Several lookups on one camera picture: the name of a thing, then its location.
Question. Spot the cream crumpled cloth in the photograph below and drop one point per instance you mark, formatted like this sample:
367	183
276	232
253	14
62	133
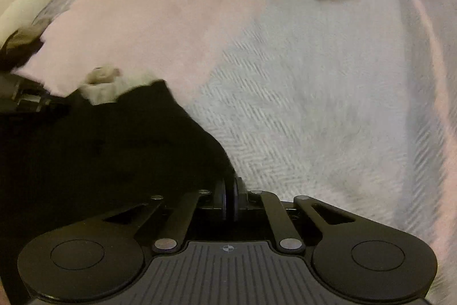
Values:
101	87

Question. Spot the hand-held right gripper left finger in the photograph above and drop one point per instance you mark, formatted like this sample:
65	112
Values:
222	199

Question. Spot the striped pink grey blanket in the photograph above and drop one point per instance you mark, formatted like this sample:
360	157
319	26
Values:
303	105

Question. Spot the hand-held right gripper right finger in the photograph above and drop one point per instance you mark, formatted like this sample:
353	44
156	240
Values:
237	199

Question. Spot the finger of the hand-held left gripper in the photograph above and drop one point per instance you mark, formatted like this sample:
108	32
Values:
34	98

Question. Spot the dark brown cloth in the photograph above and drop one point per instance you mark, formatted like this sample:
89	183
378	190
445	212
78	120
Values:
19	44

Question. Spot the black garment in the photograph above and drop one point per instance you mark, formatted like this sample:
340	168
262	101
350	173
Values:
107	155

